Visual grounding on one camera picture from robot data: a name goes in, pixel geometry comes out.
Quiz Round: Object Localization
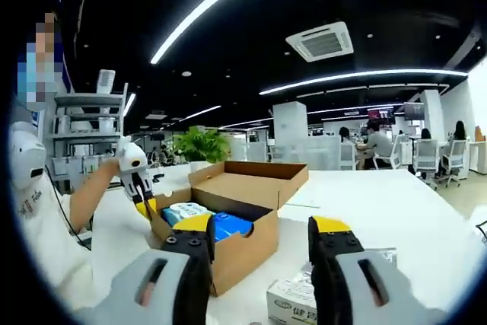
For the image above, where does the white office chair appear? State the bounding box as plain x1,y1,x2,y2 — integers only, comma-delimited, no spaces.
442,139,469,188
412,138,441,182

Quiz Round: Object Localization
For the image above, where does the black device cable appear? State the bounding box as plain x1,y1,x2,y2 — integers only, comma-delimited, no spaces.
44,164,93,252

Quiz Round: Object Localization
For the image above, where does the frosted desk partition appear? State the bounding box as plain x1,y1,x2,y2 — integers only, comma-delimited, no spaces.
304,136,342,171

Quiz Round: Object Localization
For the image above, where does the brown cardboard shoe box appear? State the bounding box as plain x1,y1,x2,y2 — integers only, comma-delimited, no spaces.
150,160,310,298

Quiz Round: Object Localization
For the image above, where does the red wall screen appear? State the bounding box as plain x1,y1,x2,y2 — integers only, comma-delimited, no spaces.
367,107,395,124

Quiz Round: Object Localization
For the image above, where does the soft wet wipes pack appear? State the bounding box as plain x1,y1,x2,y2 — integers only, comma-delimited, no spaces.
161,202,214,227

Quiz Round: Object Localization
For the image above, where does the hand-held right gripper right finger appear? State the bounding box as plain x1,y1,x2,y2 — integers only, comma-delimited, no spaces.
307,215,445,325

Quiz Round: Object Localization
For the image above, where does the potted green plant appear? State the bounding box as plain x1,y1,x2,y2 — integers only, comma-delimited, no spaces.
173,126,232,173

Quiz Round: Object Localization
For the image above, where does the long ceiling light strip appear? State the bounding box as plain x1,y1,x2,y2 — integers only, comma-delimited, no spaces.
149,0,296,65

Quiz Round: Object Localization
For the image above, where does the blue soft tissue pack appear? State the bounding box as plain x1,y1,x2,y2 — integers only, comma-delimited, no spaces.
211,211,255,243

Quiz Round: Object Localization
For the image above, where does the white tower fan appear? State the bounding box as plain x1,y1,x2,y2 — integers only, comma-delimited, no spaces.
97,69,116,94

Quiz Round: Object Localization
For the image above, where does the person in white shirt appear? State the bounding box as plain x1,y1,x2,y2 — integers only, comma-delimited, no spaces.
14,172,100,303

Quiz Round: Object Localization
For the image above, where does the white chest device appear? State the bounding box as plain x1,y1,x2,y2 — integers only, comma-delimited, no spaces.
9,121,47,191

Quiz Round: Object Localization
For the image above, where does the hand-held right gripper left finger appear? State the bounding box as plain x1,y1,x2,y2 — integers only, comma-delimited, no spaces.
75,213,216,325

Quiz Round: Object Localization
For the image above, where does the grey storage shelf rack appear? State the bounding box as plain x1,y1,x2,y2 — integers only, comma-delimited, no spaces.
51,81,129,189

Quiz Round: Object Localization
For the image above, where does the ceiling air conditioner vent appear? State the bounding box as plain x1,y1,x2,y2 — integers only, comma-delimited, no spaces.
285,21,355,63

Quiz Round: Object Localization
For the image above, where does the curved ceiling light strip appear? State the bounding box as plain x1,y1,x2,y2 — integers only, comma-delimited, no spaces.
259,69,469,97

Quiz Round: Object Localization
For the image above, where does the small white carton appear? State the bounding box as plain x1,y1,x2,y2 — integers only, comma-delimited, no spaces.
266,277,319,325

